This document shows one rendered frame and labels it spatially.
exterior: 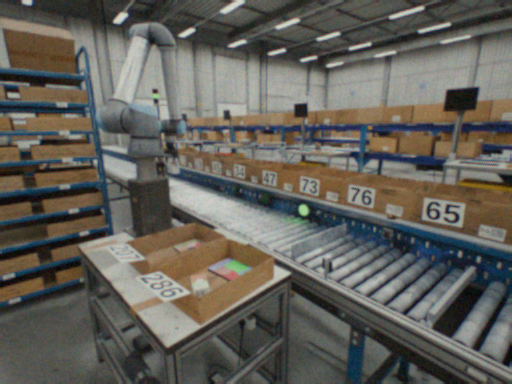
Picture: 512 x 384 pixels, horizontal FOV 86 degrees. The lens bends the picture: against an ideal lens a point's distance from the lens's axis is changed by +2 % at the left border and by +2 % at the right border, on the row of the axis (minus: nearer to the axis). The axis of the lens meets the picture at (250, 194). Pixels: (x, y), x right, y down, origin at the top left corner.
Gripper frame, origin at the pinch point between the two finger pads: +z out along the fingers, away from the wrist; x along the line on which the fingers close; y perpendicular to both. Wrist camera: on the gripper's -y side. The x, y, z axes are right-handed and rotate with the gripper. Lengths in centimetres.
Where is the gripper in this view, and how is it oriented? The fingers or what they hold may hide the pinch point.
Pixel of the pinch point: (173, 168)
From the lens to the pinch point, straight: 222.6
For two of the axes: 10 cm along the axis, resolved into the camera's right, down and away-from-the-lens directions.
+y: -6.1, -1.9, 7.7
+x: -7.9, 1.5, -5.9
